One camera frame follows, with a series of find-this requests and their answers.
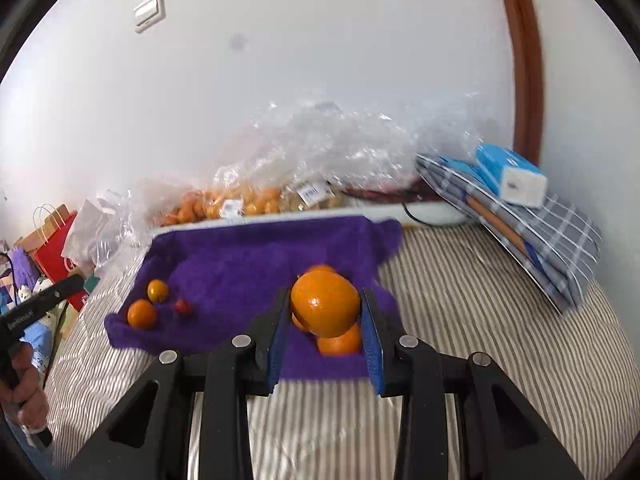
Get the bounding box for white light switch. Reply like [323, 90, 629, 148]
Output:
[133, 0, 166, 34]

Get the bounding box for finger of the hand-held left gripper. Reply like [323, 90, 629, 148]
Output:
[27, 274, 87, 317]

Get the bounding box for white plastic bag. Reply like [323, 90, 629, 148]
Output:
[61, 199, 117, 272]

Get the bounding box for red paper bag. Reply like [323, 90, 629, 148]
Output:
[20, 204, 89, 312]

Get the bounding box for folded blue plaid cloth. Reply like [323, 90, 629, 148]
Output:
[415, 154, 604, 314]

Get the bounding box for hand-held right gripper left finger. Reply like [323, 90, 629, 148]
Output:
[65, 287, 293, 480]

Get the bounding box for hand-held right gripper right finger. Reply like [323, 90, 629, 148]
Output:
[360, 287, 586, 480]

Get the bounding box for large orange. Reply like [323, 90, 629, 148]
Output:
[290, 270, 361, 339]
[316, 322, 363, 357]

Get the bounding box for striped bed sheet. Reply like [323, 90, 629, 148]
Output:
[42, 225, 640, 480]

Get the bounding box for clear bag of oranges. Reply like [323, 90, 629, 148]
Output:
[159, 185, 287, 227]

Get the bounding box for crumpled clear plastic bags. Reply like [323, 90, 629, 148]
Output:
[215, 90, 483, 201]

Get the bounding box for blue tissue pack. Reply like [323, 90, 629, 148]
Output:
[472, 144, 548, 209]

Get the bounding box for brown wooden door frame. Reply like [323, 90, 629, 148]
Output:
[491, 0, 546, 171]

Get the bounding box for person's blue jeans leg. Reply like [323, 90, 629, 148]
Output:
[9, 425, 58, 480]

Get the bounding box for black cable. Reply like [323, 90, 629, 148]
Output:
[400, 202, 471, 227]

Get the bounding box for person's left hand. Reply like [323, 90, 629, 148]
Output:
[0, 342, 50, 432]

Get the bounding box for white patterned cloth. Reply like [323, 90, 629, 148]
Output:
[14, 285, 51, 311]

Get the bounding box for purple towel-lined tray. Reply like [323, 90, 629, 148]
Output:
[104, 215, 406, 381]

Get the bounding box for clear bag of brown fruits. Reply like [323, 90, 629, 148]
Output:
[280, 180, 351, 212]

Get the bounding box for small clear plastic bag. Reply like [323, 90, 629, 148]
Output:
[95, 187, 166, 266]

